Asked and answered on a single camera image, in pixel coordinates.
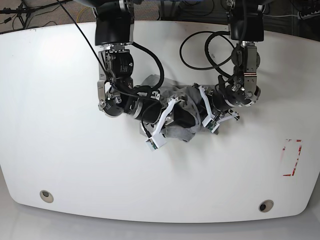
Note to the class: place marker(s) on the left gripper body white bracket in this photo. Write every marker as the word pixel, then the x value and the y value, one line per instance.
pixel 213 106

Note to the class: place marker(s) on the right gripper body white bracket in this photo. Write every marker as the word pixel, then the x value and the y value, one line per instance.
pixel 156 135

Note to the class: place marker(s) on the grey T-shirt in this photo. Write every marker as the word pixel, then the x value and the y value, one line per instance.
pixel 171 89

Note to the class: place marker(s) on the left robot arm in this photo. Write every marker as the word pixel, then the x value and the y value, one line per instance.
pixel 237 79

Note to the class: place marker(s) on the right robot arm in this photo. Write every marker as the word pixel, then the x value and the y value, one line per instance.
pixel 114 32

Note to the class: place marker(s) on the red tape marking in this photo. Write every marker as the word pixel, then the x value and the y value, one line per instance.
pixel 290 155

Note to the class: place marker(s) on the right table grommet hole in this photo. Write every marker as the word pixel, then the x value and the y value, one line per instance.
pixel 266 206

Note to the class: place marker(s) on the table grommet hole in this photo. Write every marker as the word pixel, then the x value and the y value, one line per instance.
pixel 46 196
pixel 266 206

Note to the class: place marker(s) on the left table grommet hole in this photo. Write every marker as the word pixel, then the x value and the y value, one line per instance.
pixel 46 196

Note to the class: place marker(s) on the black tripod stand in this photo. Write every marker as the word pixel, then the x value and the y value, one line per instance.
pixel 23 12

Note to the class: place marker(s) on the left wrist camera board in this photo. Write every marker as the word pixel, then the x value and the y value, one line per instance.
pixel 212 126

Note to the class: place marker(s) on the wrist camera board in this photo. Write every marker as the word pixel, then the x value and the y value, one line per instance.
pixel 151 145
pixel 212 126

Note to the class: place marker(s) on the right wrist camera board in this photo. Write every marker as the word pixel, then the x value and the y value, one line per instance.
pixel 151 145

